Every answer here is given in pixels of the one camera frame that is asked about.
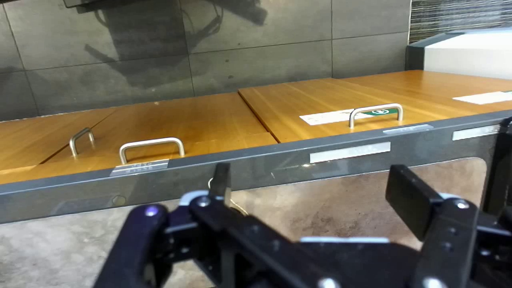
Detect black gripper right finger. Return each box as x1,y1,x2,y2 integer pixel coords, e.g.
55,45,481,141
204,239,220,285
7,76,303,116
385,165,443,240

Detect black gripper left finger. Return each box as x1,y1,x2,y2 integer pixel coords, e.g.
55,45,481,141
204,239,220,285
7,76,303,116
209,164,230,205

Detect silver drawer handle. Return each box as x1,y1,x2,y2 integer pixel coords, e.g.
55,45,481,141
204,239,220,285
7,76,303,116
118,138,185,165

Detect silver side cabinet handle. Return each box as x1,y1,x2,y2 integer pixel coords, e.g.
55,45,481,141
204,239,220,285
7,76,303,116
67,127,95,159

